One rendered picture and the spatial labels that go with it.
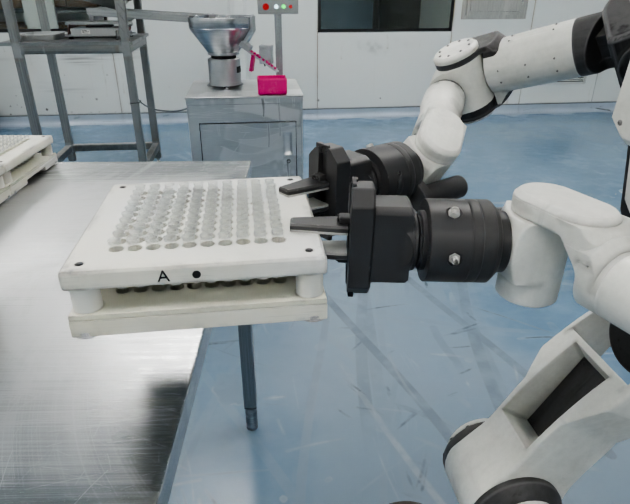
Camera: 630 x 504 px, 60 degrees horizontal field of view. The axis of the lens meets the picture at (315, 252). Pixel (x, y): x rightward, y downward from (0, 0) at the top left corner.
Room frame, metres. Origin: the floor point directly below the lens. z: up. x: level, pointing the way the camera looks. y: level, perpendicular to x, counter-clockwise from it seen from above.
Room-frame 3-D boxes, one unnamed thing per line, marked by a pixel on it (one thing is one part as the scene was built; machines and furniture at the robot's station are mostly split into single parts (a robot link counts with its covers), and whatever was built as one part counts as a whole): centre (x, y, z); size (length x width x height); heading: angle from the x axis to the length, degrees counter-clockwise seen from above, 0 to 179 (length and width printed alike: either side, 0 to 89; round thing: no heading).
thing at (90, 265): (0.56, 0.12, 1.07); 0.25 x 0.24 x 0.02; 7
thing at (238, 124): (3.22, 0.40, 0.38); 0.63 x 0.57 x 0.76; 96
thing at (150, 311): (0.56, 0.12, 1.02); 0.24 x 0.24 x 0.02; 7
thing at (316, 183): (0.64, 0.01, 1.08); 0.06 x 0.03 x 0.02; 129
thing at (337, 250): (0.52, 0.00, 1.05); 0.06 x 0.03 x 0.02; 89
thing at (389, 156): (0.70, -0.05, 1.06); 0.12 x 0.10 x 0.13; 130
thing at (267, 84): (3.04, 0.23, 0.80); 0.16 x 0.12 x 0.09; 96
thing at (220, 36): (3.27, 0.46, 0.95); 0.49 x 0.36 x 0.37; 96
